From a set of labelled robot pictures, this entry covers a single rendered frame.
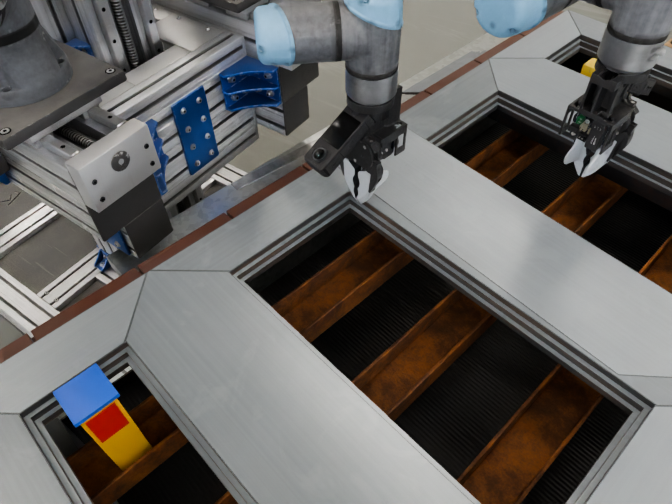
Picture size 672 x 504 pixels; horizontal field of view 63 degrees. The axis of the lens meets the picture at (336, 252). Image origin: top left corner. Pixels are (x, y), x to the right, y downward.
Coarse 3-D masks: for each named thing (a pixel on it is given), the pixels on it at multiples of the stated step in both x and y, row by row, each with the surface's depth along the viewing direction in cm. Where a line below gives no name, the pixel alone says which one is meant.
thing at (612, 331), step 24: (624, 288) 82; (648, 288) 82; (600, 312) 79; (624, 312) 79; (648, 312) 79; (576, 336) 77; (600, 336) 76; (624, 336) 76; (648, 336) 76; (600, 360) 74; (624, 360) 74
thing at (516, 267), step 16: (544, 224) 91; (560, 224) 91; (512, 240) 88; (528, 240) 88; (544, 240) 88; (560, 240) 88; (576, 240) 88; (496, 256) 86; (512, 256) 86; (528, 256) 86; (544, 256) 86; (560, 256) 86; (480, 272) 84; (496, 272) 84; (512, 272) 84; (528, 272) 84; (544, 272) 84; (512, 288) 82; (528, 288) 82
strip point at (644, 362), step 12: (660, 324) 78; (660, 336) 76; (648, 348) 75; (660, 348) 75; (636, 360) 74; (648, 360) 74; (660, 360) 74; (624, 372) 73; (636, 372) 73; (648, 372) 73; (660, 372) 73
